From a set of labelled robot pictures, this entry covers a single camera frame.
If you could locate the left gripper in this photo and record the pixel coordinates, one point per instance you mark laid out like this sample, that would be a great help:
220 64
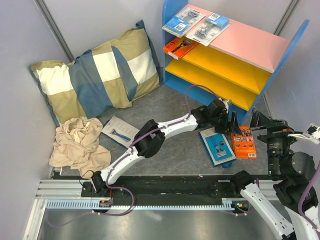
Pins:
224 128

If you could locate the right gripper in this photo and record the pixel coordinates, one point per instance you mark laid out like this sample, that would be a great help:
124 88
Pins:
274 128

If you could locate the small orange razor box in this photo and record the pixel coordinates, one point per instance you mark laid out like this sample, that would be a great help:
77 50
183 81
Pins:
243 144

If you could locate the clear blister razor pack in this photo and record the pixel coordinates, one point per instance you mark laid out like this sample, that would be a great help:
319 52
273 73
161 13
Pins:
210 29
182 22

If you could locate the orange Gillette Fusion5 box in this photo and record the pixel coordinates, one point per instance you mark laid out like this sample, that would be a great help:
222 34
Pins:
179 47

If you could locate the white blue razor box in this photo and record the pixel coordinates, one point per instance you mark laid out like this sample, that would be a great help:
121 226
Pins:
120 131

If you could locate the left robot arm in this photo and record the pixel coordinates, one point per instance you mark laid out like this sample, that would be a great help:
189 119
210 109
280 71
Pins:
150 138

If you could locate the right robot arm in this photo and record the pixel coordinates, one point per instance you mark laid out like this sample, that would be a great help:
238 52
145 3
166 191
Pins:
296 174

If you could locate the blue shelf with coloured boards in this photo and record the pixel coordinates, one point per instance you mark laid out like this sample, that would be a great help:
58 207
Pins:
239 65

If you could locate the checked beige blue pillow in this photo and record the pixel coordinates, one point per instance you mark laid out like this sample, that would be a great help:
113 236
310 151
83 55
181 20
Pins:
110 75

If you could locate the beige crumpled cloth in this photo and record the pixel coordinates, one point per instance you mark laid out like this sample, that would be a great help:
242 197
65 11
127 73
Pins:
77 145

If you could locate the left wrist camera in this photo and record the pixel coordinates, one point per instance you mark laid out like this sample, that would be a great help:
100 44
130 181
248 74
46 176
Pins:
227 103

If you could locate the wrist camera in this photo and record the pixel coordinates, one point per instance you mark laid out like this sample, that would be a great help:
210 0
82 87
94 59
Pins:
227 103
311 134

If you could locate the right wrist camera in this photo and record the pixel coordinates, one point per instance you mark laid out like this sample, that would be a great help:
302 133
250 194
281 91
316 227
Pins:
311 134

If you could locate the slotted cable duct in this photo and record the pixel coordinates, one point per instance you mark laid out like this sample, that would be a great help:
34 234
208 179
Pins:
96 204

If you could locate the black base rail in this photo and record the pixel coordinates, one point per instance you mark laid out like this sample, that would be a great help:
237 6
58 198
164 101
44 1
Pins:
173 189

